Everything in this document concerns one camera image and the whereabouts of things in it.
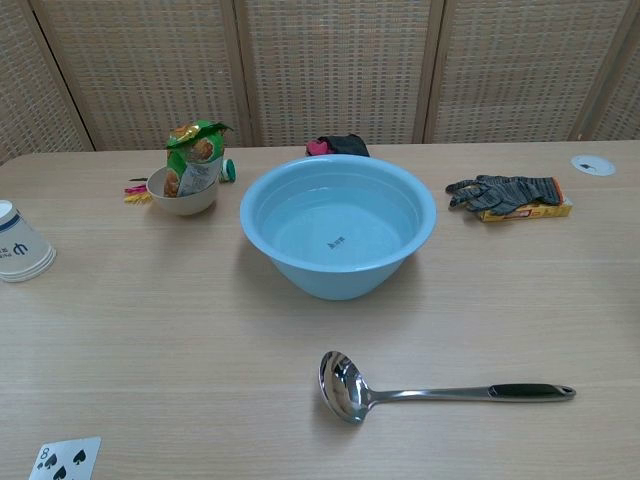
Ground silver ladle with black handle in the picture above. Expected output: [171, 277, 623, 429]
[318, 350, 577, 425]

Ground light blue plastic basin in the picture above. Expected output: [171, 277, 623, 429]
[239, 154, 438, 302]

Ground black and pink cloth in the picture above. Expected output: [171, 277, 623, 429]
[305, 133, 371, 158]

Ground beige ceramic bowl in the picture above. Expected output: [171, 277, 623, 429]
[146, 166, 220, 217]

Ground green snack bag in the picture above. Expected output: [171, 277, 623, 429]
[162, 120, 235, 199]

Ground woven rattan folding screen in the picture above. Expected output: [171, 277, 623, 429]
[0, 0, 640, 166]

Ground colourful clothes pegs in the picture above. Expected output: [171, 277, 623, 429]
[122, 178, 154, 206]

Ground grey knitted work glove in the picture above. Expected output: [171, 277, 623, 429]
[445, 174, 564, 212]

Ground yellow cardboard box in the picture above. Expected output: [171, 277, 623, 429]
[475, 181, 573, 224]

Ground stack of white paper cups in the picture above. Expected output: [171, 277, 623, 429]
[0, 199, 58, 284]

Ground eight of spades playing card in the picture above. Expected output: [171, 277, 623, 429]
[27, 436, 102, 480]

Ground white round cable grommet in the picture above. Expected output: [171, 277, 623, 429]
[570, 154, 617, 177]

